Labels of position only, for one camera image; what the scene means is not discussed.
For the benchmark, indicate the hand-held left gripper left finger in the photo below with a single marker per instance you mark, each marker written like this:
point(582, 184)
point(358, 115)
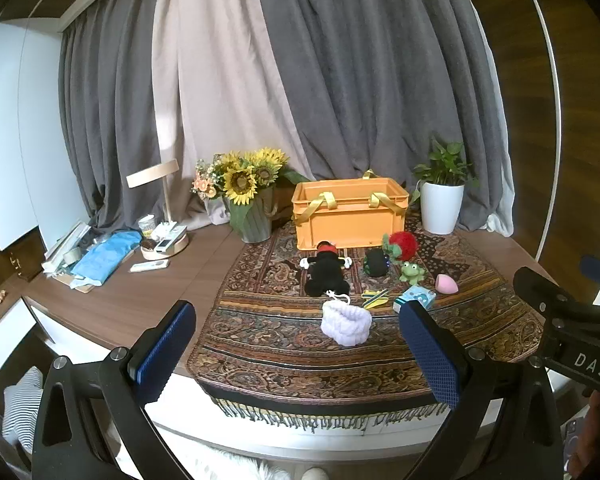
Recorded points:
point(165, 345)

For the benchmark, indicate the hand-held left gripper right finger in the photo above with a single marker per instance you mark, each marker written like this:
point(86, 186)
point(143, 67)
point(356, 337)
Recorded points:
point(430, 355)

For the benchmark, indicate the pink makeup sponge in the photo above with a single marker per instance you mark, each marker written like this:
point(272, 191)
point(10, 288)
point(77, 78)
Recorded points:
point(446, 283)

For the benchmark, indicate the yellow and blue hair clip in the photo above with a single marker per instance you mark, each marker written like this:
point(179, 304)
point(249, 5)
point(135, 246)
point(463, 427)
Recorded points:
point(375, 297)

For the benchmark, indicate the green frog toy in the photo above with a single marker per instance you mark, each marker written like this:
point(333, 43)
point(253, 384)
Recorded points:
point(411, 272)

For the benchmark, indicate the dark speckled ball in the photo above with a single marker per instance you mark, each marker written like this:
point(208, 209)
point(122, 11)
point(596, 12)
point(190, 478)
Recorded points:
point(376, 262)

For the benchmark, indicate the black plush mouse doll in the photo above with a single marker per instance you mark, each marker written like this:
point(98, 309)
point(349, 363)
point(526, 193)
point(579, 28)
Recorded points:
point(327, 272)

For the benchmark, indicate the orange plastic crate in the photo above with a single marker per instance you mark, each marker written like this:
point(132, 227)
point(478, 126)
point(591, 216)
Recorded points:
point(350, 225)

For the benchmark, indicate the white remote control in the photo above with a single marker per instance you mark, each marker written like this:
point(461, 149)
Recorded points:
point(150, 266)
point(170, 238)

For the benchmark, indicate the blue cloth bag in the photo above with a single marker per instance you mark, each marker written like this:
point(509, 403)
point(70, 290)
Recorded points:
point(107, 257)

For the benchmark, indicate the red strawberry plush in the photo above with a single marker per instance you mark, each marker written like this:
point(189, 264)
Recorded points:
point(404, 245)

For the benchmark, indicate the small labelled cup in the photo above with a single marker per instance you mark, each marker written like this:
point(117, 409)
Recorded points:
point(146, 226)

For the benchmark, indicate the patterned fringed table runner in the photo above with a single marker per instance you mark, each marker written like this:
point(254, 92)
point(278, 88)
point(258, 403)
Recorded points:
point(290, 355)

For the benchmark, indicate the green plant in white pot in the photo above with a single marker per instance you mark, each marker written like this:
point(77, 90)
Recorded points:
point(442, 205)

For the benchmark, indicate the long white boxes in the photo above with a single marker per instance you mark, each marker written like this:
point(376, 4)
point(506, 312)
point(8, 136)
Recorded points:
point(65, 247)

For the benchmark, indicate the white desk lamp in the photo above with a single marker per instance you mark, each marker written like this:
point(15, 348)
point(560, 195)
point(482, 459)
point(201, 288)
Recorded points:
point(167, 200)

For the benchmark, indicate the white fluffy rug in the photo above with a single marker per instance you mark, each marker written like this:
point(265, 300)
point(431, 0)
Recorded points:
point(250, 467)

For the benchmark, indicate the striped cloth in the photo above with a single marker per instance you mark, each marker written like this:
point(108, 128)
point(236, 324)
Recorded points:
point(22, 410)

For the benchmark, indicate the peach flower bunch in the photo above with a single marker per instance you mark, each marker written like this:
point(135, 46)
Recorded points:
point(205, 180)

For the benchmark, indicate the sunflower bouquet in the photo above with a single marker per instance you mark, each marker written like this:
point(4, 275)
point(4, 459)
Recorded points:
point(245, 175)

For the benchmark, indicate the grey curtain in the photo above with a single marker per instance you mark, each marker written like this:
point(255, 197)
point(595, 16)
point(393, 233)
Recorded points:
point(380, 70)
point(110, 110)

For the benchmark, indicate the white cabinet door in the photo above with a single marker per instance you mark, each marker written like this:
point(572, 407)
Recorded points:
point(15, 135)

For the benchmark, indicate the beige curtain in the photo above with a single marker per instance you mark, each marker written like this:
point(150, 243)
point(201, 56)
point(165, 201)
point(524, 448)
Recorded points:
point(220, 75)

